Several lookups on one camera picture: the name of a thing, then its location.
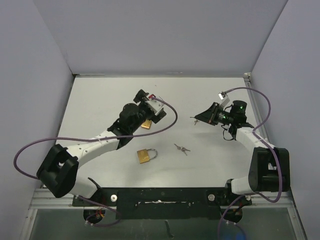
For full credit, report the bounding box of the silver key bunch on table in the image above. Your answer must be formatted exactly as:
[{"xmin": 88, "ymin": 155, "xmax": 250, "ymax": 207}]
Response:
[{"xmin": 174, "ymin": 144, "xmax": 190, "ymax": 156}]

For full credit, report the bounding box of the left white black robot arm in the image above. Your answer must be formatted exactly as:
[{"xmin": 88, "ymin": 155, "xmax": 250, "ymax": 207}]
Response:
[{"xmin": 36, "ymin": 89, "xmax": 166, "ymax": 206}]

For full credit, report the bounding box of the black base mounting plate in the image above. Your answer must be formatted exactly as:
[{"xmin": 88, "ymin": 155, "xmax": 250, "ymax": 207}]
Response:
[{"xmin": 72, "ymin": 187, "xmax": 252, "ymax": 222}]

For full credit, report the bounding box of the brass padlock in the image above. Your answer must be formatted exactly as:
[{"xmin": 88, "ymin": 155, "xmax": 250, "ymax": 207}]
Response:
[
  {"xmin": 140, "ymin": 119, "xmax": 152, "ymax": 130},
  {"xmin": 136, "ymin": 148, "xmax": 158, "ymax": 164}
]

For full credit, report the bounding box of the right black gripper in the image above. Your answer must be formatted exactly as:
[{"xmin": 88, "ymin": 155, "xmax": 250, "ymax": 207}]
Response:
[{"xmin": 195, "ymin": 102, "xmax": 235, "ymax": 126}]

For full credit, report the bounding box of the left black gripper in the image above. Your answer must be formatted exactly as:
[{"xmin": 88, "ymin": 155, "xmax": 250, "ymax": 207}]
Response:
[{"xmin": 130, "ymin": 90, "xmax": 165, "ymax": 133}]

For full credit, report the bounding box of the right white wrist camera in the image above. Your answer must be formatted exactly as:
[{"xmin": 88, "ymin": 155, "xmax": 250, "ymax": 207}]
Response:
[{"xmin": 218, "ymin": 91, "xmax": 230, "ymax": 108}]

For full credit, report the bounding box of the aluminium frame rail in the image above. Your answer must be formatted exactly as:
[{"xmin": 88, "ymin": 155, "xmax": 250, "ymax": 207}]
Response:
[{"xmin": 243, "ymin": 72, "xmax": 308, "ymax": 240}]

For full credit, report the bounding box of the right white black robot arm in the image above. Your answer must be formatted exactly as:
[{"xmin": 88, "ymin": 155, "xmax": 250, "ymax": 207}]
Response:
[{"xmin": 194, "ymin": 100, "xmax": 291, "ymax": 205}]

